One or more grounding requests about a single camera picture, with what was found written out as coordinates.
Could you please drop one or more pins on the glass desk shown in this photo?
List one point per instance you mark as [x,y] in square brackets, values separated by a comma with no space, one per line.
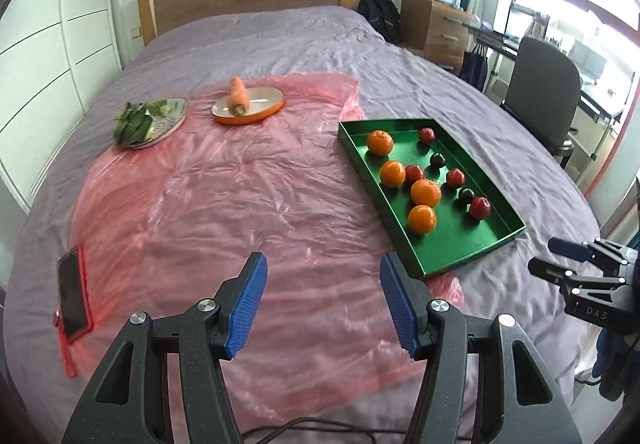
[597,98]

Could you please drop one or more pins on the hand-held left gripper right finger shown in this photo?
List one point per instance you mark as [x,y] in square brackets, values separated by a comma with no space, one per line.
[400,309]

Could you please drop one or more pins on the wooden drawer cabinet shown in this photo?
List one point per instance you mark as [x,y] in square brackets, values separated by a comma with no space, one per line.
[435,28]

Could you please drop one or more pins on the wall switch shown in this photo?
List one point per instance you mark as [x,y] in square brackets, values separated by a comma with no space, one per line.
[135,31]

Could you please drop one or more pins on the black backpack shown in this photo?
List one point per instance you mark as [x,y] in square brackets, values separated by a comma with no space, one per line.
[380,13]

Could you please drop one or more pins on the small red apple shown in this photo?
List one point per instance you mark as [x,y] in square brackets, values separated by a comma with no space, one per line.
[455,178]
[426,135]
[414,172]
[480,208]

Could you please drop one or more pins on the orange oval dish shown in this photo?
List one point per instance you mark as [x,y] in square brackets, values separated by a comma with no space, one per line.
[265,101]

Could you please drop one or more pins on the green metal tray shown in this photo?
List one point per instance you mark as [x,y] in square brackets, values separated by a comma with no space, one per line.
[450,244]

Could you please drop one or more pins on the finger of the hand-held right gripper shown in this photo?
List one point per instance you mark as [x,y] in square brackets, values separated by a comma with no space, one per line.
[545,269]
[570,249]

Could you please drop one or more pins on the person's right hand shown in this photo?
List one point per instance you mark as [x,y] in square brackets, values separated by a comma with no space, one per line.
[612,364]

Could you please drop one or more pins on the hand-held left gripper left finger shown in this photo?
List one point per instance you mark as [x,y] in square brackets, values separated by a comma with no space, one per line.
[245,309]

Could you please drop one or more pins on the green bok choy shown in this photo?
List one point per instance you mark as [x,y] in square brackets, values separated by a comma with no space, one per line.
[132,126]

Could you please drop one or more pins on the dark shopping bag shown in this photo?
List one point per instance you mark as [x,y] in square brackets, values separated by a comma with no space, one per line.
[472,71]

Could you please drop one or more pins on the smartphone in red case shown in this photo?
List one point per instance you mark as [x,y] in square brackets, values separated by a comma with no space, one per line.
[72,289]

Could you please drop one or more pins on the orange tangerine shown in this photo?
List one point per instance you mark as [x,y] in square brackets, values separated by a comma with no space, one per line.
[422,219]
[426,192]
[392,173]
[379,142]

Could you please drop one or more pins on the grey office chair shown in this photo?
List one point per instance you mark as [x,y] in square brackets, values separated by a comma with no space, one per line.
[542,88]

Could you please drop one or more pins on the white wardrobe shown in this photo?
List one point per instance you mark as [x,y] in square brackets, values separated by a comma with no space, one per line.
[45,48]

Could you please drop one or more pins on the patterned grey plate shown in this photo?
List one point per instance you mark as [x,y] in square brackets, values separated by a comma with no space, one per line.
[172,116]

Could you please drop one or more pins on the carrot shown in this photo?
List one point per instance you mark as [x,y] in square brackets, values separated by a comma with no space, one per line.
[237,93]

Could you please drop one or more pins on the dark purple plum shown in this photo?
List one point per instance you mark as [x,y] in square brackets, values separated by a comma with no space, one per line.
[466,196]
[438,159]

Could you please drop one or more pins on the pink plastic sheet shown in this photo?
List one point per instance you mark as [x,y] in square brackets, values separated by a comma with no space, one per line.
[225,204]

